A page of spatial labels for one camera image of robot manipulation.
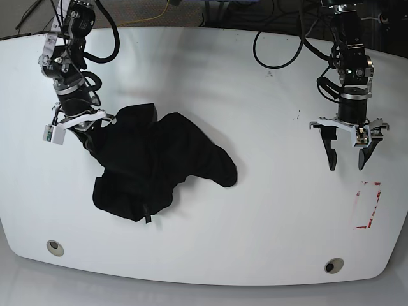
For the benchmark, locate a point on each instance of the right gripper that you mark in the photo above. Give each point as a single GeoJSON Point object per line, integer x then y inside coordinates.
{"type": "Point", "coordinates": [80, 113]}

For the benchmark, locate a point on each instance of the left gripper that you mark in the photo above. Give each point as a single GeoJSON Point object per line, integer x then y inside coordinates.
{"type": "Point", "coordinates": [351, 112]}

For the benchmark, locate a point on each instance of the black t-shirt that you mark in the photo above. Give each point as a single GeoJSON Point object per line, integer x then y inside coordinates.
{"type": "Point", "coordinates": [145, 158]}

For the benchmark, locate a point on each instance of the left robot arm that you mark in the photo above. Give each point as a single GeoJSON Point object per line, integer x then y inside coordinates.
{"type": "Point", "coordinates": [356, 72]}

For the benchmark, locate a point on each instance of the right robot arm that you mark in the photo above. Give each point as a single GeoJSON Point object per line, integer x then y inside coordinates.
{"type": "Point", "coordinates": [64, 61]}

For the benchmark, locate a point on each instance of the red tape rectangle marking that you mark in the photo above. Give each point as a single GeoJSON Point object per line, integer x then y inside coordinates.
{"type": "Point", "coordinates": [365, 206]}

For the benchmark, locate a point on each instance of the left table grommet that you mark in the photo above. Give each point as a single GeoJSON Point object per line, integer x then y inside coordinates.
{"type": "Point", "coordinates": [55, 248]}

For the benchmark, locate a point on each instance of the table grommet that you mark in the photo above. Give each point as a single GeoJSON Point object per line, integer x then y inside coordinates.
{"type": "Point", "coordinates": [334, 265]}
{"type": "Point", "coordinates": [55, 248]}

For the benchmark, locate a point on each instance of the right table grommet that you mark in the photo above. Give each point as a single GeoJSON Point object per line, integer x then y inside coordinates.
{"type": "Point", "coordinates": [334, 265]}

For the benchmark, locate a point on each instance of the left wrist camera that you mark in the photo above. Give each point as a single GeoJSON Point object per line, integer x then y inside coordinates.
{"type": "Point", "coordinates": [360, 136]}

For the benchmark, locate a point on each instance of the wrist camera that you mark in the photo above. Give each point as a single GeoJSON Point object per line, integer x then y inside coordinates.
{"type": "Point", "coordinates": [54, 134]}
{"type": "Point", "coordinates": [360, 136]}

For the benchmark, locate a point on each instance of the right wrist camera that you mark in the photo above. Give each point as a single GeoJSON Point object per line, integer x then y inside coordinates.
{"type": "Point", "coordinates": [54, 134]}

